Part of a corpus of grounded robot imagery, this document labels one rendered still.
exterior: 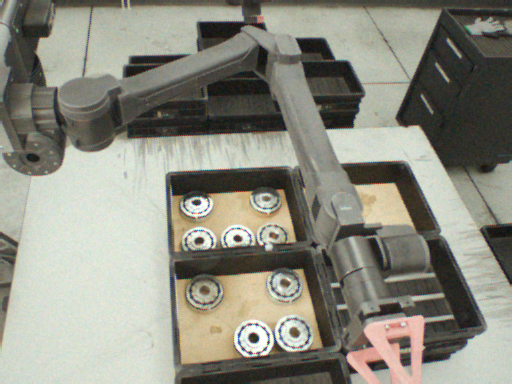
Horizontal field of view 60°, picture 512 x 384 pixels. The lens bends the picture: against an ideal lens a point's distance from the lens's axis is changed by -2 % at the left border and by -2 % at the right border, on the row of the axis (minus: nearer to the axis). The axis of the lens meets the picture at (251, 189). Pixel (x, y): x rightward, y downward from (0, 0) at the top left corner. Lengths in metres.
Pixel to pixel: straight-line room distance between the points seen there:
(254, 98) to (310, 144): 1.83
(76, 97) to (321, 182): 0.40
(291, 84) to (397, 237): 0.35
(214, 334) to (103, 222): 0.59
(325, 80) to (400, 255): 2.02
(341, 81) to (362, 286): 2.09
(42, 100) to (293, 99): 0.42
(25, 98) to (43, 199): 0.93
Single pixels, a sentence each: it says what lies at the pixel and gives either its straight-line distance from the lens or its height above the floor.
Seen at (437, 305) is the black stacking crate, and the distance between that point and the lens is 1.42.
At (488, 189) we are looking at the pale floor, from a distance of 3.12.
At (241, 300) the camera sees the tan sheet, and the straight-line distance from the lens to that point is 1.27.
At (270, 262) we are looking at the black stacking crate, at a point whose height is 0.88.
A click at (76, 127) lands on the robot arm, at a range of 0.78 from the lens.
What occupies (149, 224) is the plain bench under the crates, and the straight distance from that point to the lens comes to 1.56.
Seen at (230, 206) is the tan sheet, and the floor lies 0.83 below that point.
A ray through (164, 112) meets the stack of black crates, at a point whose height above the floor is 0.52.
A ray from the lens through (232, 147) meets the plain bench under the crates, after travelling 1.79.
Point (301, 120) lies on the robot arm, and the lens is 0.76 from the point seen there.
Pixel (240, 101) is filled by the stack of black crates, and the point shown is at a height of 0.38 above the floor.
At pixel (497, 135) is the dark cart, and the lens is 2.88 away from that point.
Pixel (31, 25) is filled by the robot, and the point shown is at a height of 1.48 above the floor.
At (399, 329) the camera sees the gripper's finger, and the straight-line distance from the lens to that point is 0.56.
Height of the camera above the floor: 1.97
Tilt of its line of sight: 50 degrees down
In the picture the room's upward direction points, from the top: 8 degrees clockwise
